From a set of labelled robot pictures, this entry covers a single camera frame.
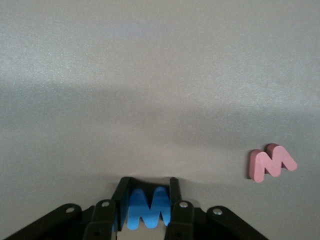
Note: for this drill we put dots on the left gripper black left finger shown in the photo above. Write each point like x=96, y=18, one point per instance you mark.
x=100, y=220

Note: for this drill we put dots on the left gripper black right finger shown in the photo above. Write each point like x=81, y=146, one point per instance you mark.
x=182, y=220

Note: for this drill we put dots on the large blue foam letter M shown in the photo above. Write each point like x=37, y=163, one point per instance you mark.
x=140, y=207

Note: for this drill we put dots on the pink foam letter m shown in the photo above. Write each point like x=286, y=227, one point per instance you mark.
x=260, y=165

